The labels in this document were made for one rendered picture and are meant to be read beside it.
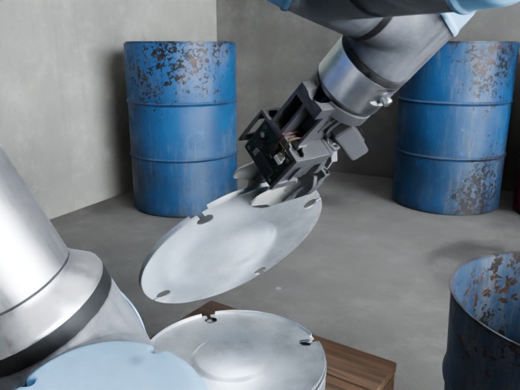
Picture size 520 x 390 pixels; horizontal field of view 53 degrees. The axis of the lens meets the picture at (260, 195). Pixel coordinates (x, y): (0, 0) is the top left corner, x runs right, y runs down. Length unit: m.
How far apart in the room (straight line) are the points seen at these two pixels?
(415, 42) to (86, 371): 0.35
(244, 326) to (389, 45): 0.61
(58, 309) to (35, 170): 2.45
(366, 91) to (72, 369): 0.34
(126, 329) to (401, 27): 0.32
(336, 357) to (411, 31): 0.62
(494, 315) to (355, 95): 0.73
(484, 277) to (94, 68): 2.42
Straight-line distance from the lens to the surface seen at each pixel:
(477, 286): 1.09
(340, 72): 0.50
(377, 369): 0.93
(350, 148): 0.62
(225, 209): 0.66
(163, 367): 0.33
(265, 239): 0.81
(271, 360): 0.85
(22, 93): 2.74
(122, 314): 0.41
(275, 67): 3.84
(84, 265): 0.40
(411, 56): 0.49
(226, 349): 0.88
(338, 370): 0.91
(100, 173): 3.12
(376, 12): 0.38
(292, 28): 3.78
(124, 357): 0.34
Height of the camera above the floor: 0.86
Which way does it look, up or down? 16 degrees down
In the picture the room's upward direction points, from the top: straight up
